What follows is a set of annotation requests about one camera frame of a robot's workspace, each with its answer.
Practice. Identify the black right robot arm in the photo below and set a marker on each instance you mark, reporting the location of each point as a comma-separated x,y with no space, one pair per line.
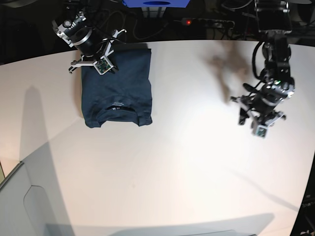
76,28

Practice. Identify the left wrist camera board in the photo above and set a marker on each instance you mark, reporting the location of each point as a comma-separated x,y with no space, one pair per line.
260,130

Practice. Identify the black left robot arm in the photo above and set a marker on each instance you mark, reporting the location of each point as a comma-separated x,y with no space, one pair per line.
270,65

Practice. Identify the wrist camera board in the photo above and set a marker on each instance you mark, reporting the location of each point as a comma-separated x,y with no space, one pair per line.
260,130
103,65

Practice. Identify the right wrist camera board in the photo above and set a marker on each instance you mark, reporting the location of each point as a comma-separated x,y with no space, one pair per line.
103,65

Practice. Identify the blue box on stand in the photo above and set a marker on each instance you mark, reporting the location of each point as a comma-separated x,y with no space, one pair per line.
156,3

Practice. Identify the dark blue T-shirt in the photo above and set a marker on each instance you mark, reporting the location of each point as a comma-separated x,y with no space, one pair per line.
124,96

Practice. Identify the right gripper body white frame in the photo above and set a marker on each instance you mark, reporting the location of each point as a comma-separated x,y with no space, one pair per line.
92,46

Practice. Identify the black power strip red switch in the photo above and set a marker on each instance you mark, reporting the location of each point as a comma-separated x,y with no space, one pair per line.
209,23

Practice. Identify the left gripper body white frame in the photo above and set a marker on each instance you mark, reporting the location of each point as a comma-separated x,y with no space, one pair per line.
268,115

